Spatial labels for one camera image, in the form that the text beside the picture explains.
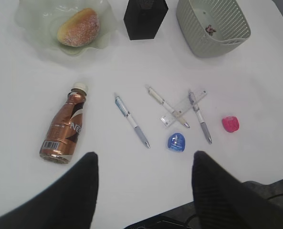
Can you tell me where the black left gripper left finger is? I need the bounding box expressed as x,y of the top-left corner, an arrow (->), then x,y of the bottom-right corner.
0,152 -> 99,229

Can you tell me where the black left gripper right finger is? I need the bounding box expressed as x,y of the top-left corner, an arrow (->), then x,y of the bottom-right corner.
191,151 -> 283,229

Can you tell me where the brown coffee bottle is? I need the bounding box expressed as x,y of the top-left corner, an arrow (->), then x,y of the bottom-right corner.
39,82 -> 88,164

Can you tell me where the large paper ball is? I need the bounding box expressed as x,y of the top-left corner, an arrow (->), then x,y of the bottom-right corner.
205,24 -> 217,36

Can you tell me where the sugared bread roll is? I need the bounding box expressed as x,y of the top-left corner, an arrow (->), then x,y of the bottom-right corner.
57,8 -> 100,47

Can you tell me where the blue pencil sharpener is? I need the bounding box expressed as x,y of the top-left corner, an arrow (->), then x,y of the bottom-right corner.
167,133 -> 186,152

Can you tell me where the pink pencil sharpener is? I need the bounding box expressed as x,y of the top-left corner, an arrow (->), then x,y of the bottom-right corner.
222,116 -> 240,133

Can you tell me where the black clip pen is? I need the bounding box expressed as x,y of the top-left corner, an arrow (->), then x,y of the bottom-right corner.
189,90 -> 212,145

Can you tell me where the blue clip pen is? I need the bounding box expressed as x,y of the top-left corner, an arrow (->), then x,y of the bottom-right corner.
115,94 -> 150,149

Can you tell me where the yellow clip pen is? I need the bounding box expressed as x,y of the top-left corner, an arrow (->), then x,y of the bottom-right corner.
146,85 -> 190,128

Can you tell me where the green plastic basket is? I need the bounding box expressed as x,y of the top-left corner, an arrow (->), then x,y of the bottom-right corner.
176,0 -> 251,58

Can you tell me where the green wavy glass plate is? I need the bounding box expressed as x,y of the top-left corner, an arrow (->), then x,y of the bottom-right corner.
15,0 -> 117,56

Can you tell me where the black mesh pen holder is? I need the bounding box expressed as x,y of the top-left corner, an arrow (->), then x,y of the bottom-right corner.
124,0 -> 168,40

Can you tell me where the clear plastic ruler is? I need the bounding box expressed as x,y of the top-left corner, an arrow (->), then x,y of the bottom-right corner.
160,88 -> 207,127

